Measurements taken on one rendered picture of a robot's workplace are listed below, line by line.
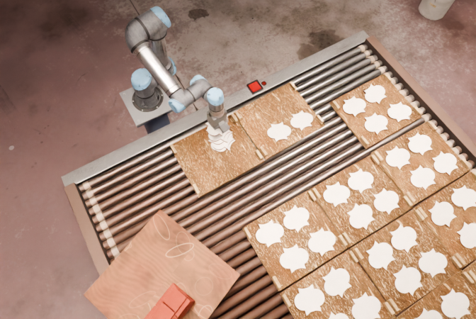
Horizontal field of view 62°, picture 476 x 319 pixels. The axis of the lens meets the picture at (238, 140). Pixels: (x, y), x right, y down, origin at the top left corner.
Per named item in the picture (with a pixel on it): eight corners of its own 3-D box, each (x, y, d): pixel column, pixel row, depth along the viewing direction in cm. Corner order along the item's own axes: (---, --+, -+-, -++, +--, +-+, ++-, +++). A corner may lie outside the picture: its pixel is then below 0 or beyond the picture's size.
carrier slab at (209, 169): (169, 147, 221) (168, 145, 219) (232, 114, 230) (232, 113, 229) (198, 198, 208) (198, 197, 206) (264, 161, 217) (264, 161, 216)
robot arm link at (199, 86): (182, 83, 186) (197, 98, 183) (200, 70, 190) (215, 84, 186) (184, 92, 193) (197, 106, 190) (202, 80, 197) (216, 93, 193)
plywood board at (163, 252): (84, 295, 177) (83, 295, 175) (160, 210, 194) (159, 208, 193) (166, 374, 163) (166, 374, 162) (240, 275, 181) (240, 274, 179)
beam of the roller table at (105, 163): (64, 180, 218) (60, 176, 213) (360, 35, 266) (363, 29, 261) (69, 193, 215) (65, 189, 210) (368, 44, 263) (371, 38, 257)
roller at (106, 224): (96, 226, 205) (93, 223, 201) (386, 74, 250) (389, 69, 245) (100, 234, 203) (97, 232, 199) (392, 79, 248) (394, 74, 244)
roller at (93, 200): (86, 202, 211) (83, 199, 207) (371, 57, 256) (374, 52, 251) (90, 210, 209) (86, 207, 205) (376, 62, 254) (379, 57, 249)
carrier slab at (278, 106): (232, 113, 231) (232, 112, 229) (290, 83, 241) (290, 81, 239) (265, 160, 218) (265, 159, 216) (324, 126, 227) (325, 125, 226)
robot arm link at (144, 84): (130, 88, 230) (125, 74, 218) (149, 76, 234) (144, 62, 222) (142, 101, 226) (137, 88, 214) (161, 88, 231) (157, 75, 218)
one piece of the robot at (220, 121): (219, 125, 190) (219, 140, 204) (233, 115, 192) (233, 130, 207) (204, 108, 194) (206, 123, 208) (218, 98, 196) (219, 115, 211)
